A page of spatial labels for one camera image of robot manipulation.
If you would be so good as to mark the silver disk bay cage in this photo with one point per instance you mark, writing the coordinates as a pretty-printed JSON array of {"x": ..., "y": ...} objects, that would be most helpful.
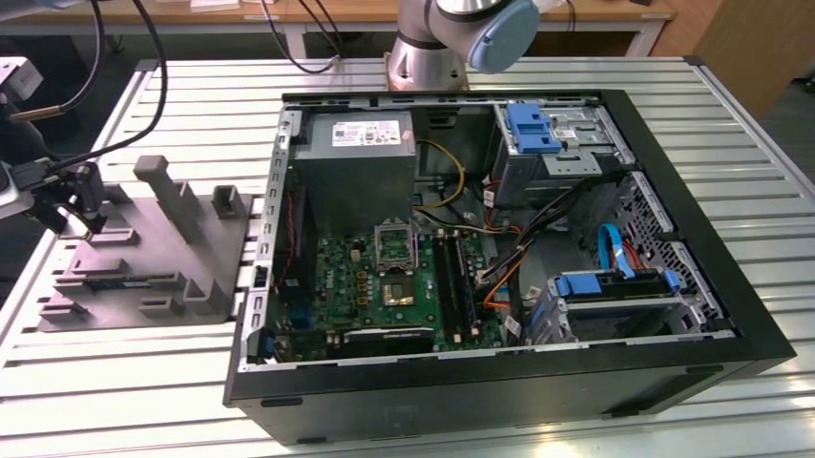
[{"x": 627, "y": 317}]

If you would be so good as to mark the CPU socket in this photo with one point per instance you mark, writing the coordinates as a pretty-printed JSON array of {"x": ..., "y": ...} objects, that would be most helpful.
[{"x": 401, "y": 295}]

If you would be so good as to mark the blue port connector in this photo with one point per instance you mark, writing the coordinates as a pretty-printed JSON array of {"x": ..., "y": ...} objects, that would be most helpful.
[{"x": 267, "y": 346}]

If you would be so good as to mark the hard disk in blue carrier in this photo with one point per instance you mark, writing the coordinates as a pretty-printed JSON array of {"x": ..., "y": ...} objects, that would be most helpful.
[{"x": 579, "y": 285}]

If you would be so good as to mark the green motherboard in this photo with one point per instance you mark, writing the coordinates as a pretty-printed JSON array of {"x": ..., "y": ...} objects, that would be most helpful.
[{"x": 344, "y": 300}]

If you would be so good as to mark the wooden desk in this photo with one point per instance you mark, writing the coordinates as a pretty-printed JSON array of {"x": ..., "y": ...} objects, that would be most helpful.
[{"x": 605, "y": 12}]

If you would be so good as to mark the blue expansion slot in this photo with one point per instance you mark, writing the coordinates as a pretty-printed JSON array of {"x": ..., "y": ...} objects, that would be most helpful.
[{"x": 300, "y": 318}]

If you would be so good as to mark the black PC case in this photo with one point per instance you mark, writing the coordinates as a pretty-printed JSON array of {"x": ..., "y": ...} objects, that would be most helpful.
[{"x": 446, "y": 410}]

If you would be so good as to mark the black case fan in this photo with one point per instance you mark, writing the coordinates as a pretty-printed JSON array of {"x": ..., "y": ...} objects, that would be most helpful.
[{"x": 306, "y": 276}]

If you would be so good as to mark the metal locking lever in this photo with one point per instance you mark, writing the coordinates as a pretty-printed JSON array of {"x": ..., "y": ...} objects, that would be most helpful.
[{"x": 417, "y": 248}]

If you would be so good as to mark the silver drive cage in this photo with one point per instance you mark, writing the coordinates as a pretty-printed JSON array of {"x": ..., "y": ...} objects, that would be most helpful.
[{"x": 570, "y": 164}]

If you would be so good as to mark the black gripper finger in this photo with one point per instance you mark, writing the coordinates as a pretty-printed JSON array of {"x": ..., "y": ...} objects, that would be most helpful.
[
  {"x": 47, "y": 202},
  {"x": 90, "y": 191}
]

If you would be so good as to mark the RAM stick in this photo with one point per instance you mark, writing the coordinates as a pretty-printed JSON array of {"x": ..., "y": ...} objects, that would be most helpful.
[{"x": 120, "y": 282}]

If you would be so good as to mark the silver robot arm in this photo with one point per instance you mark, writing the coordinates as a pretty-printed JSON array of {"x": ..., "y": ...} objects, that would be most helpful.
[{"x": 423, "y": 62}]

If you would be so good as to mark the wooden cabinet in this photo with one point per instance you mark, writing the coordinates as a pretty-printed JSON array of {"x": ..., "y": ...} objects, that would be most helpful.
[{"x": 751, "y": 47}]

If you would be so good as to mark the blue drive bay latch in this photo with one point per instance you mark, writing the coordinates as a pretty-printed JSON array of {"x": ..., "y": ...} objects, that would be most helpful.
[{"x": 531, "y": 126}]

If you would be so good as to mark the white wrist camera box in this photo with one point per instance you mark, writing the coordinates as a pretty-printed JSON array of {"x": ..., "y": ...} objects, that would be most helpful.
[{"x": 22, "y": 83}]

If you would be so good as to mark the black graphics card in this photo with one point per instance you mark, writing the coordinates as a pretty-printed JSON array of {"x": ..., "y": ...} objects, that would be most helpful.
[{"x": 389, "y": 341}]

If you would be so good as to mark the grey parts rack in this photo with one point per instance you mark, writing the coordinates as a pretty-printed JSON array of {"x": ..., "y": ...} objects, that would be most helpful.
[{"x": 159, "y": 257}]

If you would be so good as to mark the grey power supply unit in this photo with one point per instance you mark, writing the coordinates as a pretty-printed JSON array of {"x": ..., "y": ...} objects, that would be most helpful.
[{"x": 357, "y": 186}]

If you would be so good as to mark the black RAM slot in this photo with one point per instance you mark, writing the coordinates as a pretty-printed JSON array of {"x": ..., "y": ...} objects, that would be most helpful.
[
  {"x": 442, "y": 286},
  {"x": 463, "y": 286}
]

